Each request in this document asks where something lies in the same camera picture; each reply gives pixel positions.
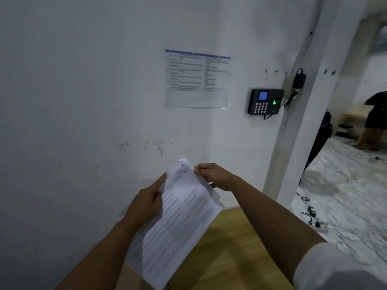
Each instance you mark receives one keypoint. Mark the person's left hand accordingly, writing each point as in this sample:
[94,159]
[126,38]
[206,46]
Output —
[145,205]

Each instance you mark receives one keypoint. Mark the person's right hand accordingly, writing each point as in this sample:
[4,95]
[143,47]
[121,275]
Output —
[217,175]

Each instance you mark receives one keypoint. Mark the person's left thumb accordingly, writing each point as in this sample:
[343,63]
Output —
[159,181]

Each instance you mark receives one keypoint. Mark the person's right fingers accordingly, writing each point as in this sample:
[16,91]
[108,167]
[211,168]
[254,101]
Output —
[203,171]

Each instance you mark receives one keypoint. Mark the white printed paper sheets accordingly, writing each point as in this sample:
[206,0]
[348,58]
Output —
[178,220]

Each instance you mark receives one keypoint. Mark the person's left forearm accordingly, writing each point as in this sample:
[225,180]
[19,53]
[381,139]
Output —
[101,253]

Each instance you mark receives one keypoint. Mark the person's right forearm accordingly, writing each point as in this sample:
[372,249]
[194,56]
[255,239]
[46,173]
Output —
[272,226]

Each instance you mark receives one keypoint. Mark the black fingerprint attendance terminal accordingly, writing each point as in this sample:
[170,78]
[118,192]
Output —
[263,101]

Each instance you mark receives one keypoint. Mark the black bag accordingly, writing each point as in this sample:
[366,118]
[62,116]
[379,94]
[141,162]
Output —
[319,138]

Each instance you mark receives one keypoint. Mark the black power adapter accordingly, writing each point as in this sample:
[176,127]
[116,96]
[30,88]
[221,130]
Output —
[299,80]

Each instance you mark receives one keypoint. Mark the wooden bench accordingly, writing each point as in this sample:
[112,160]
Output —
[350,116]

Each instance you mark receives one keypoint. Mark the white shirt sleeve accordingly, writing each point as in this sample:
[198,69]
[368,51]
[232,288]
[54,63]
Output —
[335,270]

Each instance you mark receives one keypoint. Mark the laminated schedule wall notice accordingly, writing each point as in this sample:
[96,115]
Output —
[198,79]

